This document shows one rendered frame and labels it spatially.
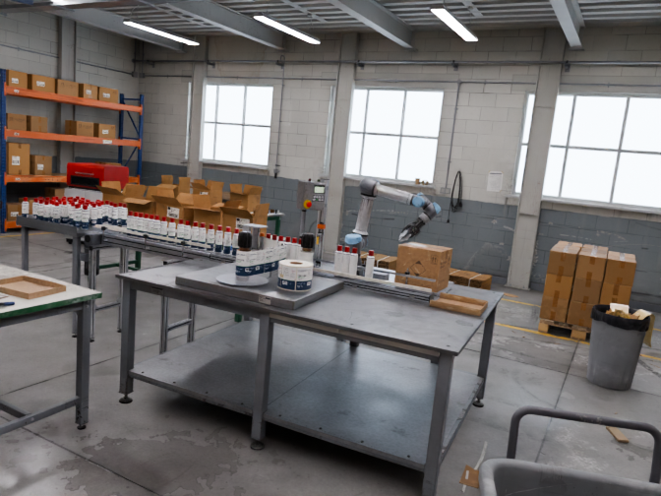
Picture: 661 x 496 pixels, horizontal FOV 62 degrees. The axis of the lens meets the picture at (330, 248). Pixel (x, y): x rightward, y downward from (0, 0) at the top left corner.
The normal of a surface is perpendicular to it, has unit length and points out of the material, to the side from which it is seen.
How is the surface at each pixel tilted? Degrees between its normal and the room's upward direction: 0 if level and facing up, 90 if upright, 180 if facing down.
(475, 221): 90
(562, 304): 88
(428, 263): 90
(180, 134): 90
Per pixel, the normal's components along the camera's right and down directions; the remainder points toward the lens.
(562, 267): -0.44, 0.11
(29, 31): 0.87, 0.16
